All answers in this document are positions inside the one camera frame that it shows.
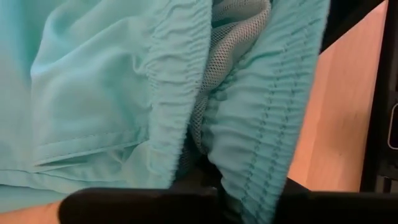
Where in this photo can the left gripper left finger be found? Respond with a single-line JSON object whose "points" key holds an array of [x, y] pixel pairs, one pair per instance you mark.
{"points": [[140, 207]]}

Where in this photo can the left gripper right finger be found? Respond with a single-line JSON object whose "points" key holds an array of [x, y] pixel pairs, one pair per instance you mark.
{"points": [[335, 208]]}

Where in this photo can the teal garment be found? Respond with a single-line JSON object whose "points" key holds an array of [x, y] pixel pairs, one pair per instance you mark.
{"points": [[93, 93]]}

